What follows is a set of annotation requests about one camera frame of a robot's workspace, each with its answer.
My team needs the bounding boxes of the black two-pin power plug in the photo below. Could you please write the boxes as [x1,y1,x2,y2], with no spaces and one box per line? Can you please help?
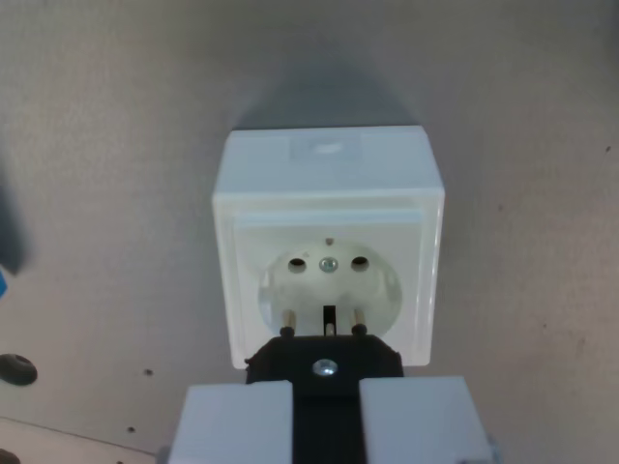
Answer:
[244,308,405,464]

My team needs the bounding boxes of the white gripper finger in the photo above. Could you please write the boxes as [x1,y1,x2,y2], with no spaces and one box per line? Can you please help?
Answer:
[166,380,295,464]
[359,376,500,464]

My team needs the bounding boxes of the white wall socket box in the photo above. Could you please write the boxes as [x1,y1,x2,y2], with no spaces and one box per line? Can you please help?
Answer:
[211,125,448,372]

